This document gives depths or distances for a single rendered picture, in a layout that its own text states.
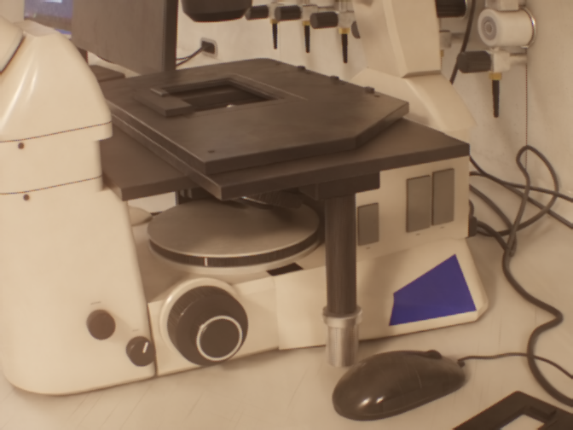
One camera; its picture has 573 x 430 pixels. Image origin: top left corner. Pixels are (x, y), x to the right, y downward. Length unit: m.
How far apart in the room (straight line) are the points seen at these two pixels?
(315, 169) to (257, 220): 0.23
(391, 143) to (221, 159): 0.14
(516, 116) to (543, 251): 0.33
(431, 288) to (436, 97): 0.18
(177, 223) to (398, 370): 0.27
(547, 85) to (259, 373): 0.65
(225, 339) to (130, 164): 0.16
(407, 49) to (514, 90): 0.47
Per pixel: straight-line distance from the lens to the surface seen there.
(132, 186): 0.66
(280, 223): 0.84
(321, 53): 1.80
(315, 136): 0.68
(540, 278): 0.96
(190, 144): 0.68
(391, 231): 0.82
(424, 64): 0.88
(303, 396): 0.74
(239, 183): 0.61
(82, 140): 0.68
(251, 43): 2.09
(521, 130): 1.31
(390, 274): 0.81
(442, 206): 0.84
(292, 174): 0.63
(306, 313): 0.79
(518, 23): 1.23
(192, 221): 0.86
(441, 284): 0.83
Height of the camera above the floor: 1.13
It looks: 20 degrees down
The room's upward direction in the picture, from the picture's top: 2 degrees counter-clockwise
